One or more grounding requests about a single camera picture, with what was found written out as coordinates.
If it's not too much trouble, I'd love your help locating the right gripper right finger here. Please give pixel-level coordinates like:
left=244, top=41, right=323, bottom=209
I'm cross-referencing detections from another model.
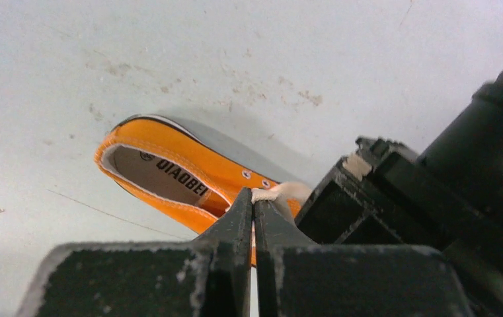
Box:
left=253, top=201, right=472, bottom=316

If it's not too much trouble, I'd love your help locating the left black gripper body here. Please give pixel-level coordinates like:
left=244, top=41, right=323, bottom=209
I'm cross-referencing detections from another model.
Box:
left=356, top=71, right=503, bottom=316

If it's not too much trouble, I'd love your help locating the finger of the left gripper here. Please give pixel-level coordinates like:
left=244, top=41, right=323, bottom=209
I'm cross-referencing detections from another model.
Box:
left=295, top=153, right=457, bottom=250

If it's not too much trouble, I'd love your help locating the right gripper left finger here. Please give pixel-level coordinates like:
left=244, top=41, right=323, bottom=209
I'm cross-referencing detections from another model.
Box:
left=17, top=188, right=252, bottom=316

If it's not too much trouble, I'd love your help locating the white shoelace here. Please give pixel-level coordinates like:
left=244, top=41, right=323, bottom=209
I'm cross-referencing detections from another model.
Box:
left=251, top=154, right=372, bottom=223

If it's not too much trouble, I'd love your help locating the orange canvas sneaker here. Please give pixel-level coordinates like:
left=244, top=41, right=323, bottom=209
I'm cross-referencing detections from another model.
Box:
left=93, top=114, right=305, bottom=267

